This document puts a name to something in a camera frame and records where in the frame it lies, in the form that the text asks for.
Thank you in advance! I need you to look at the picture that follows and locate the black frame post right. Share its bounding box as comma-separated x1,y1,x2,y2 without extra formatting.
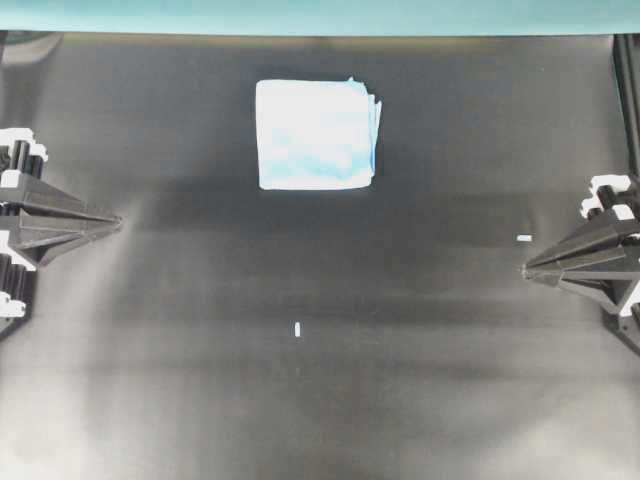
613,33,639,175

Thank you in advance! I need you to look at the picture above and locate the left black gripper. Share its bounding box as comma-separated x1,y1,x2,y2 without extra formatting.
1,127,122,339

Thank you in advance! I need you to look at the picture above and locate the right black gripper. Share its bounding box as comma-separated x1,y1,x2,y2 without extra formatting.
523,175,639,354

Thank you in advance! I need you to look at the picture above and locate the folded light blue cloth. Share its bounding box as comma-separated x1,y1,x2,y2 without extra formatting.
255,77,382,191

